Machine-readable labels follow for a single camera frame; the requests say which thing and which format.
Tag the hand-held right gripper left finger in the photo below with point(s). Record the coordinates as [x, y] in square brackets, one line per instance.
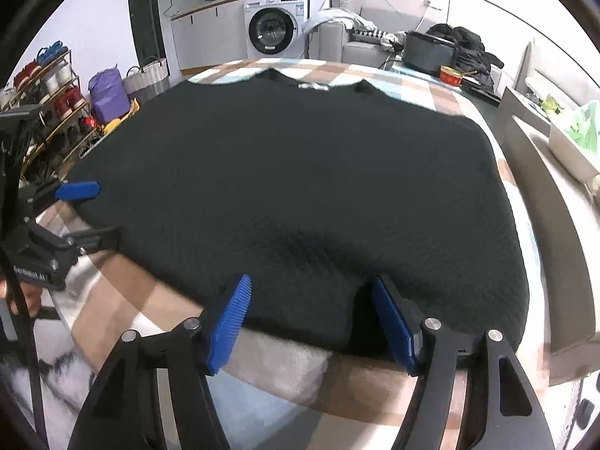
[229, 323]

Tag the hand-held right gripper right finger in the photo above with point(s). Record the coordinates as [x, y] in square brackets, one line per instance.
[393, 323]

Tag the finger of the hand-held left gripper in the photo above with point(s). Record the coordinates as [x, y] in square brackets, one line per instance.
[77, 190]
[93, 239]

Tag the black knit sweater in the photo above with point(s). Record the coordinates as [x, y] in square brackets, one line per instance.
[290, 173]

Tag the pile of black clothes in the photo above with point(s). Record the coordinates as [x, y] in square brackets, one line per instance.
[473, 51]

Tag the person's left hand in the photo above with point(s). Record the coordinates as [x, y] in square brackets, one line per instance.
[28, 300]

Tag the yellow bag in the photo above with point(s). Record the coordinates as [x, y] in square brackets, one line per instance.
[117, 124]

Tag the plaid tablecloth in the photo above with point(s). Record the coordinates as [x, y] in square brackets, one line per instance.
[154, 304]

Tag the wooden shoe rack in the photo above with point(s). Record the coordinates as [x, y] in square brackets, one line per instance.
[61, 103]

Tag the purple bag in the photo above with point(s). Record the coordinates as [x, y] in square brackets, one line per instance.
[108, 98]

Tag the grey woven basket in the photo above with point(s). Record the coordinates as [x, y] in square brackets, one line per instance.
[150, 77]

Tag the grey padded bench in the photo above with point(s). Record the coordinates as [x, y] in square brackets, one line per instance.
[558, 243]

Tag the dark door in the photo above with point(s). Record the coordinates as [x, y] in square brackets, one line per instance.
[145, 18]

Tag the white kitchen counter cabinet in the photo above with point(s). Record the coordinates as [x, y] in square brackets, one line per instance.
[206, 37]

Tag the white bowl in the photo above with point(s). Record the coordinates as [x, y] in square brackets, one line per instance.
[572, 154]

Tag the black food tray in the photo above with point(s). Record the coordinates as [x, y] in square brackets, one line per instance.
[483, 93]

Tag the grey nightstand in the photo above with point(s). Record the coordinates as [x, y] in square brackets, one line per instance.
[520, 108]

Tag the red round tin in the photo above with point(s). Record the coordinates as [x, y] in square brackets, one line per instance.
[451, 76]

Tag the white washing machine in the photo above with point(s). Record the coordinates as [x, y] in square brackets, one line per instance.
[276, 28]

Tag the green toy figure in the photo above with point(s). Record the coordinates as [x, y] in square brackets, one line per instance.
[551, 104]

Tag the grey sofa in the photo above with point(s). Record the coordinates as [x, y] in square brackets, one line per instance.
[361, 51]

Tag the green plastic bag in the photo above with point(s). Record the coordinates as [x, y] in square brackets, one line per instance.
[586, 126]

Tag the houndstooth cushion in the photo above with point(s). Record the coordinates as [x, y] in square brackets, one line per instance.
[375, 37]

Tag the beige bed headboard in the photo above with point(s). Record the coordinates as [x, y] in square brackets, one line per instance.
[562, 79]

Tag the light blue blanket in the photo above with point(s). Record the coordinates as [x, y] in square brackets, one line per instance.
[337, 18]

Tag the white wall socket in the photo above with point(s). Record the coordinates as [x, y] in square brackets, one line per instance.
[433, 3]

